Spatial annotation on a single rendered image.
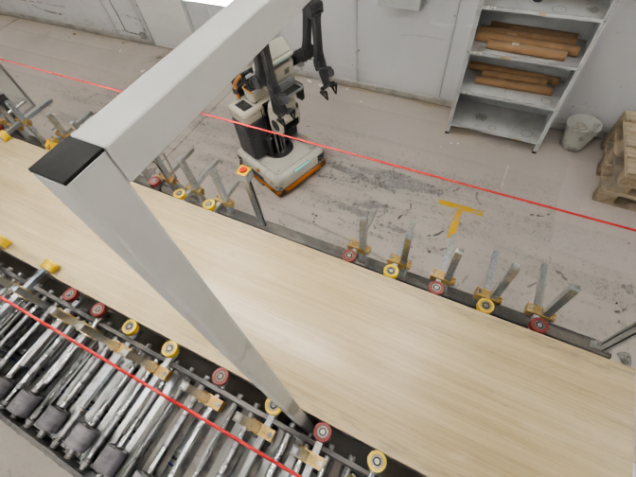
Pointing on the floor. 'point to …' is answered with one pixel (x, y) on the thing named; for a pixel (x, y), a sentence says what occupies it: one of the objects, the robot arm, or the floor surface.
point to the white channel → (220, 58)
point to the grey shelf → (528, 12)
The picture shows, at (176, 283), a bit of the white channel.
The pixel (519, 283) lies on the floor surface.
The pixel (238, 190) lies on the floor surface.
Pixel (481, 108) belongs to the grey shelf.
